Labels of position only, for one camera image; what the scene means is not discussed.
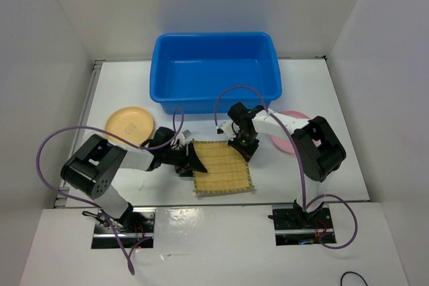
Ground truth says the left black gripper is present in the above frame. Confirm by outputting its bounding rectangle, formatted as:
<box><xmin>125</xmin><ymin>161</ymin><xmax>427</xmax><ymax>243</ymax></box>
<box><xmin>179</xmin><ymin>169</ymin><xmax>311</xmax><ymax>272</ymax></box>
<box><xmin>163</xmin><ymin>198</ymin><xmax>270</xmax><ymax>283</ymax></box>
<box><xmin>161</xmin><ymin>142</ymin><xmax>207</xmax><ymax>177</ymax></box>

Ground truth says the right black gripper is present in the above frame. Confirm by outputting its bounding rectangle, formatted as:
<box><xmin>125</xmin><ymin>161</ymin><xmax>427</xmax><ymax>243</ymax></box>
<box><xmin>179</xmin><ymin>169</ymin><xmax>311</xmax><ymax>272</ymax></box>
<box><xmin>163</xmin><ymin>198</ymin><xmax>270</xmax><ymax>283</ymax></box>
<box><xmin>228</xmin><ymin>129</ymin><xmax>259</xmax><ymax>161</ymax></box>

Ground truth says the bamboo woven mat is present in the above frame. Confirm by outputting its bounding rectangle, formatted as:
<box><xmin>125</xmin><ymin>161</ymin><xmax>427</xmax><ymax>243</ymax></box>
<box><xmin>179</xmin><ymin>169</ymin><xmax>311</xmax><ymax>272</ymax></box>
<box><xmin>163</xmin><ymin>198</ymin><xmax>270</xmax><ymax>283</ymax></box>
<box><xmin>193</xmin><ymin>141</ymin><xmax>255</xmax><ymax>196</ymax></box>

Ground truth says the pink plastic plate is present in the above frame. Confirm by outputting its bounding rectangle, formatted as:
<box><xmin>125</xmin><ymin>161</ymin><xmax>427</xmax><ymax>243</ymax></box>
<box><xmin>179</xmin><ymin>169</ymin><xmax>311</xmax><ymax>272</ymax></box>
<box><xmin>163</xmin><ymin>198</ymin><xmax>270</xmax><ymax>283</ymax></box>
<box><xmin>269</xmin><ymin>110</ymin><xmax>311</xmax><ymax>155</ymax></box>

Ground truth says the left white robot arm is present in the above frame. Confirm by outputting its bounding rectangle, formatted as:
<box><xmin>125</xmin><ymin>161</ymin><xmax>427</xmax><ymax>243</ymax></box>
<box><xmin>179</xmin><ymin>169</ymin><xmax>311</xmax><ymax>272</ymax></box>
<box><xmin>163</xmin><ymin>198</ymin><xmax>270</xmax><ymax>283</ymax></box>
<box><xmin>60</xmin><ymin>127</ymin><xmax>208</xmax><ymax>232</ymax></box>

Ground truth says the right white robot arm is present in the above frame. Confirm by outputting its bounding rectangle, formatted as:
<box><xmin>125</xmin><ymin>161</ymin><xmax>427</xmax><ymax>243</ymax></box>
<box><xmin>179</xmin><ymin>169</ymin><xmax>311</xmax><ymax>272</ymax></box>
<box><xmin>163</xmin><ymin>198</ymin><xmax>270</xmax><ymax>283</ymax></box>
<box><xmin>217</xmin><ymin>102</ymin><xmax>347</xmax><ymax>228</ymax></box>

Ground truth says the blue plastic bin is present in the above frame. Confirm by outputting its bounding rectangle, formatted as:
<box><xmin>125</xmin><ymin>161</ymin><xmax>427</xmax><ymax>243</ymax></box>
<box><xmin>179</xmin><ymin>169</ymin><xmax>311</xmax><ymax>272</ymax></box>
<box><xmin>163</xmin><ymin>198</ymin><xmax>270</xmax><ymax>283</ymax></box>
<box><xmin>149</xmin><ymin>32</ymin><xmax>282</xmax><ymax>114</ymax></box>

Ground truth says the orange plastic plate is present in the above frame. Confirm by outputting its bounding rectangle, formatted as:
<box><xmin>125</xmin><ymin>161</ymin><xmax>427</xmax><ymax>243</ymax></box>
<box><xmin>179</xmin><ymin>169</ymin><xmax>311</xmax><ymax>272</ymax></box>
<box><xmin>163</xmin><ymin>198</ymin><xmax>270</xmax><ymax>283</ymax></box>
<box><xmin>105</xmin><ymin>106</ymin><xmax>155</xmax><ymax>145</ymax></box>

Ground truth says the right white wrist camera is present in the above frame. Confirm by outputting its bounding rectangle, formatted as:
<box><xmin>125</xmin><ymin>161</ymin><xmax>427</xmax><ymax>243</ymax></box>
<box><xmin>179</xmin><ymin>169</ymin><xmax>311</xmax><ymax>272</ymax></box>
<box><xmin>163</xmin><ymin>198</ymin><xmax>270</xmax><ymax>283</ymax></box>
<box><xmin>217</xmin><ymin>121</ymin><xmax>237</xmax><ymax>140</ymax></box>

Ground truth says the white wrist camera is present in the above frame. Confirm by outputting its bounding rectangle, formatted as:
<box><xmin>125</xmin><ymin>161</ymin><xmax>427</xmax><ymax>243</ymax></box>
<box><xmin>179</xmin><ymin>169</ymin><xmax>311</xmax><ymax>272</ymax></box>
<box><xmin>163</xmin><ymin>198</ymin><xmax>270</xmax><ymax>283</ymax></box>
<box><xmin>217</xmin><ymin>121</ymin><xmax>237</xmax><ymax>140</ymax></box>
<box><xmin>171</xmin><ymin>130</ymin><xmax>191</xmax><ymax>149</ymax></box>

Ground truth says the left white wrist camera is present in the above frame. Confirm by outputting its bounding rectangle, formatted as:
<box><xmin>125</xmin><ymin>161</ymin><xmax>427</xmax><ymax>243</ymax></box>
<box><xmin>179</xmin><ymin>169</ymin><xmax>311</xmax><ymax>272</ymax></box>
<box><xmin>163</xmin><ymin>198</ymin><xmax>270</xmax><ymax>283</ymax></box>
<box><xmin>171</xmin><ymin>130</ymin><xmax>191</xmax><ymax>149</ymax></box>

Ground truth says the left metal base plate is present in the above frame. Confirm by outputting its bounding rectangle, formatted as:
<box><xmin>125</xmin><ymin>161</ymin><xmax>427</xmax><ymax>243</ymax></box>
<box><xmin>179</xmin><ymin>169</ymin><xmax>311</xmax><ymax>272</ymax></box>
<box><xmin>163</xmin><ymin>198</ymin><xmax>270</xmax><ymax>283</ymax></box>
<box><xmin>82</xmin><ymin>208</ymin><xmax>156</xmax><ymax>249</ymax></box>

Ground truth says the metal base plate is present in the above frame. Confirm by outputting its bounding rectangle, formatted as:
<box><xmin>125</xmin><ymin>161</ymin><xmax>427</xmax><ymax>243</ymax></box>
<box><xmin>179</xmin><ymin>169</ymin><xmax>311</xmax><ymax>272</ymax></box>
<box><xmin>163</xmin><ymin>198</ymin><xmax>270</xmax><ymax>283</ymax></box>
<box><xmin>267</xmin><ymin>205</ymin><xmax>336</xmax><ymax>246</ymax></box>
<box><xmin>82</xmin><ymin>208</ymin><xmax>156</xmax><ymax>249</ymax></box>

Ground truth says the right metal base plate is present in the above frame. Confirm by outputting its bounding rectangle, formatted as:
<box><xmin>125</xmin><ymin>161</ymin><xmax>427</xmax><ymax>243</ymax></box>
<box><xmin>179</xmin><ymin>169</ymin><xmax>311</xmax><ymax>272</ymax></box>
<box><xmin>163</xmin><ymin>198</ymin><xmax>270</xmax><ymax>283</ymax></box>
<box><xmin>267</xmin><ymin>205</ymin><xmax>336</xmax><ymax>246</ymax></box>

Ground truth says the black cable on floor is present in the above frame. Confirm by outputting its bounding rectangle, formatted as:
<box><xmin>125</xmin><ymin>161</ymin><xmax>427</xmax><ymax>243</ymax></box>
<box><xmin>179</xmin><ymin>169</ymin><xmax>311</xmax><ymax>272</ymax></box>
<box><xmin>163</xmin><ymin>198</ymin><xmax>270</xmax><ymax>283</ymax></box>
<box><xmin>340</xmin><ymin>271</ymin><xmax>369</xmax><ymax>286</ymax></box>

